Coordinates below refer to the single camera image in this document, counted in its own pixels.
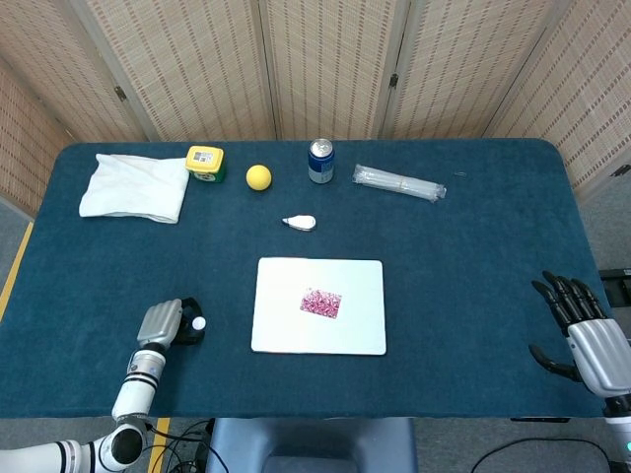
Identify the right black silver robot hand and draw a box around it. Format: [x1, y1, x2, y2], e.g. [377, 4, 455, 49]
[527, 270, 631, 398]

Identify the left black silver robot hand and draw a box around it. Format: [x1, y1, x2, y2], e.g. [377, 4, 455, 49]
[136, 297, 207, 352]

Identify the pink patterned card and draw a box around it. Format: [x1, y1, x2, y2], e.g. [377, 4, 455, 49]
[299, 288, 343, 319]

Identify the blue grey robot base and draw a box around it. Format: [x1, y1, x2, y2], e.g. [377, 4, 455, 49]
[204, 417, 419, 473]

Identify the white rectangular board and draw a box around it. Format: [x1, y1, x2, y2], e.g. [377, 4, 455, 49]
[250, 256, 387, 356]

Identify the black box on floor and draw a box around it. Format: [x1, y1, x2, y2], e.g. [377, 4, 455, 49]
[598, 267, 631, 306]

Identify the white folded cloth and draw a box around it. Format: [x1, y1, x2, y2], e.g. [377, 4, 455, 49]
[78, 153, 191, 226]

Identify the green container with yellow lid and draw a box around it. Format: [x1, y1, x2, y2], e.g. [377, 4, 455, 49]
[184, 145, 228, 185]

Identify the teal tablecloth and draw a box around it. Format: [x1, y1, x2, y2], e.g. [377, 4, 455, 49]
[0, 138, 617, 421]

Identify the yellow foam ball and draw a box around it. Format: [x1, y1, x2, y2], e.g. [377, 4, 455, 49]
[245, 165, 273, 192]

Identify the blue soda can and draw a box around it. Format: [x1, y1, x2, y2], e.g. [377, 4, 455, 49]
[308, 139, 336, 185]

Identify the clear pack of straws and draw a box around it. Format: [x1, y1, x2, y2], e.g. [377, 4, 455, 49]
[351, 163, 448, 202]

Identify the bamboo folding screen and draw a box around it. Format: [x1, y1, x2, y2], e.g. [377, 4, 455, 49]
[0, 0, 631, 218]

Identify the black floor cable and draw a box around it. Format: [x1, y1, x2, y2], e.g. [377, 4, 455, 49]
[470, 436, 615, 473]
[145, 418, 214, 473]

